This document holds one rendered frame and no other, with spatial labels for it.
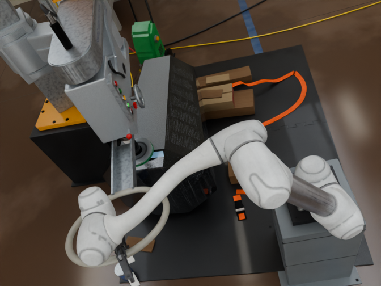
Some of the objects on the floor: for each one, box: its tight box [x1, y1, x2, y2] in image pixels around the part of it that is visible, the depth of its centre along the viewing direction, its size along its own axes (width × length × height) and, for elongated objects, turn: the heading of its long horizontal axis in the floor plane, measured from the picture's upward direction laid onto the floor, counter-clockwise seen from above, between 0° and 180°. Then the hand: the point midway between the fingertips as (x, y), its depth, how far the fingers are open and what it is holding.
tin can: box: [115, 263, 133, 281], centre depth 253 cm, size 10×10×13 cm
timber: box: [228, 161, 239, 184], centre depth 287 cm, size 30×12×12 cm, turn 11°
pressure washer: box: [128, 0, 173, 68], centre depth 384 cm, size 35×35×87 cm
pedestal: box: [29, 98, 112, 187], centre depth 316 cm, size 66×66×74 cm
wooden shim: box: [126, 236, 155, 253], centre depth 271 cm, size 25×10×2 cm, turn 88°
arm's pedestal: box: [269, 159, 366, 286], centre depth 204 cm, size 50×50×80 cm
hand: (132, 272), depth 134 cm, fingers open, 13 cm apart
